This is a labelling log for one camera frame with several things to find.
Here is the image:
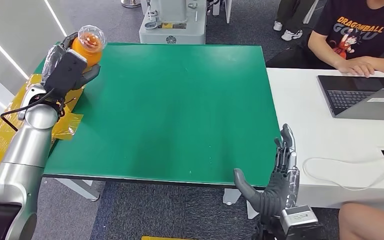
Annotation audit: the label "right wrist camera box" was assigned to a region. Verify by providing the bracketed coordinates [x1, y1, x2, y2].
[279, 205, 325, 240]

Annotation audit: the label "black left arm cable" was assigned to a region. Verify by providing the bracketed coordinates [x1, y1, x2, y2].
[0, 87, 56, 132]

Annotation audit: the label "green topped table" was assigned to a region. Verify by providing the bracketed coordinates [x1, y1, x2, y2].
[34, 42, 293, 220]

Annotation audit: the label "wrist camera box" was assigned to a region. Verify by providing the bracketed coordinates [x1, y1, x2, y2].
[279, 205, 325, 240]
[42, 49, 89, 100]

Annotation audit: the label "white machine base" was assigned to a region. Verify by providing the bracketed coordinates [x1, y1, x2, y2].
[138, 0, 209, 46]

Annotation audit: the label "person's knee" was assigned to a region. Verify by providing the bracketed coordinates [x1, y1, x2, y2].
[338, 202, 384, 240]

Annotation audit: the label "white desk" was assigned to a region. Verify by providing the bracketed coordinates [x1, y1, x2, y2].
[266, 67, 384, 213]

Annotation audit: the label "white furniture legs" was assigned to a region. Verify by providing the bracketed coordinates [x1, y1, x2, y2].
[211, 0, 233, 24]

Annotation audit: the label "walking person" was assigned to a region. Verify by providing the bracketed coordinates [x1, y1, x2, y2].
[273, 0, 315, 42]

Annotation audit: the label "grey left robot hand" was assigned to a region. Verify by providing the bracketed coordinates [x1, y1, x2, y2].
[41, 31, 102, 92]

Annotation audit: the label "thin white cable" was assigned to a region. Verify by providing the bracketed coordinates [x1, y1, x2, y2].
[302, 154, 384, 192]

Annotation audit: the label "orange plastic bottle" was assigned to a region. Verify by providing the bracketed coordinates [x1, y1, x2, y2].
[71, 25, 108, 74]

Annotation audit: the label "seated person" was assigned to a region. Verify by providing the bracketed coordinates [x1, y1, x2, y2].
[266, 0, 384, 79]

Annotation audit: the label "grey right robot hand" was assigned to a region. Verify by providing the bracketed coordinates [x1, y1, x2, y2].
[233, 123, 301, 226]

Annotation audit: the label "grey laptop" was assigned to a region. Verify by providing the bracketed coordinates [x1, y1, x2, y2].
[317, 75, 384, 122]

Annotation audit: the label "yellow flat object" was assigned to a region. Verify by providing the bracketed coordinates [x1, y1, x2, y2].
[141, 235, 193, 240]

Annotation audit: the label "person's hand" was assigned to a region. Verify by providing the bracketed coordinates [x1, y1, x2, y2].
[336, 56, 377, 78]

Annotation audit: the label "chrome stand base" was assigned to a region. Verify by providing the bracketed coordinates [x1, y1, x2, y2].
[121, 0, 143, 9]

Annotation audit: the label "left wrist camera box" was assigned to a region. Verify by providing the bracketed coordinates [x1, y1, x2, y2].
[42, 49, 89, 100]

